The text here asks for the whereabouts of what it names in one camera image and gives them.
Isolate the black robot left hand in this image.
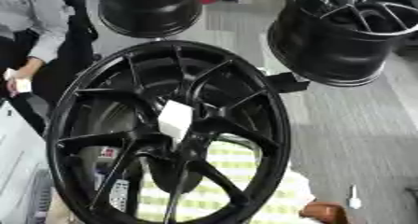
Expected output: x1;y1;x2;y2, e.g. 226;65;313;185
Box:
145;154;204;195

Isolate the large black spoked wheel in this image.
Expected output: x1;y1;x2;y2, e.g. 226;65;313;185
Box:
44;39;293;224

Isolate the black wheel with plain barrel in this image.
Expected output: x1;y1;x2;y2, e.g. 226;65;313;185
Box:
96;0;204;39

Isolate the black spoked wheel with deep barrel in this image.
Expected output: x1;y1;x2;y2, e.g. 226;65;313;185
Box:
266;0;418;89

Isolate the white panel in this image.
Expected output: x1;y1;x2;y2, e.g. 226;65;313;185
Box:
0;99;58;224

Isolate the brown rounded object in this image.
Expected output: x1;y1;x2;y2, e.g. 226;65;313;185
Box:
297;201;352;224

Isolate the person's hand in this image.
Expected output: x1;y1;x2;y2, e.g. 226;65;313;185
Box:
3;68;36;99

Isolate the small white floor object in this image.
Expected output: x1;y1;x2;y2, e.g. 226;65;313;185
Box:
346;184;365;211

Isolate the person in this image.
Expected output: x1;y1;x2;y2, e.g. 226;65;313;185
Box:
0;0;102;136

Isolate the black wheel stand bracket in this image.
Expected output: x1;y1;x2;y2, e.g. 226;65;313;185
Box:
264;71;313;94

